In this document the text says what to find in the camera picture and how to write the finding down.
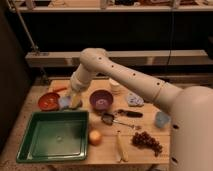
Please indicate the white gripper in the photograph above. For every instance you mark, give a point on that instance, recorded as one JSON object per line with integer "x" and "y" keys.
{"x": 75, "y": 88}

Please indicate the blue sponge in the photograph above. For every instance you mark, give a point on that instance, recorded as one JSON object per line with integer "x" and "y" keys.
{"x": 66, "y": 103}

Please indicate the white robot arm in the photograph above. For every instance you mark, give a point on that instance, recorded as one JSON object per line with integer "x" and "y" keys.
{"x": 190, "y": 109}

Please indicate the green plastic tray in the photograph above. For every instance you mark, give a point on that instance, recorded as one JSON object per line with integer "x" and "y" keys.
{"x": 55, "y": 137}

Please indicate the orange carrot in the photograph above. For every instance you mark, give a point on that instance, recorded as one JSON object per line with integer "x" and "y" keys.
{"x": 59, "y": 89}

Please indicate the purple bowl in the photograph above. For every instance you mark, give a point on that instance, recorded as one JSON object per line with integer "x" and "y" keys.
{"x": 101, "y": 100}

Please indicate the white cylindrical container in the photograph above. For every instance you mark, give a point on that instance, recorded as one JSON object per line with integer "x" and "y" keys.
{"x": 114, "y": 86}

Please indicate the red bowl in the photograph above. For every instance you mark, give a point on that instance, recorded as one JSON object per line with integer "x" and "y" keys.
{"x": 49, "y": 102}

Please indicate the metal spatula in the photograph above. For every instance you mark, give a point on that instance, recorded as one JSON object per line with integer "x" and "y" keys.
{"x": 110, "y": 120}

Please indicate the blue white cloth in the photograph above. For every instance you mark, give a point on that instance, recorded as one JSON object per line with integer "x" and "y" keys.
{"x": 134, "y": 100}

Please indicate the orange round fruit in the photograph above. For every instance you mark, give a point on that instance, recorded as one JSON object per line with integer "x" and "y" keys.
{"x": 95, "y": 137}

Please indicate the yellow banana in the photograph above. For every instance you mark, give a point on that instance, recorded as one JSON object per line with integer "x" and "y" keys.
{"x": 123, "y": 156}

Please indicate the bunch of purple grapes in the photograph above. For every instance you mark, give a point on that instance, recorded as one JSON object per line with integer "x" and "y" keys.
{"x": 145, "y": 140}

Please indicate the white upper shelf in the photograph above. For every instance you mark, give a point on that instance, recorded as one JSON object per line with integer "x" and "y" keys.
{"x": 110, "y": 5}

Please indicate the white shelf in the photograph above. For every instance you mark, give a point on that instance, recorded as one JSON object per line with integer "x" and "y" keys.
{"x": 110, "y": 5}
{"x": 128, "y": 58}

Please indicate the light blue cup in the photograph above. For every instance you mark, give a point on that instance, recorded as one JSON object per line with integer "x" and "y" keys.
{"x": 161, "y": 119}

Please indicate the metal diagonal pole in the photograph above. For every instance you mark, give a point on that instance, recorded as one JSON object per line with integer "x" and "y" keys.
{"x": 34, "y": 47}

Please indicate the white lower shelf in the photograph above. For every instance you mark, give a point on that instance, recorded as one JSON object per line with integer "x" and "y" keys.
{"x": 128, "y": 58}

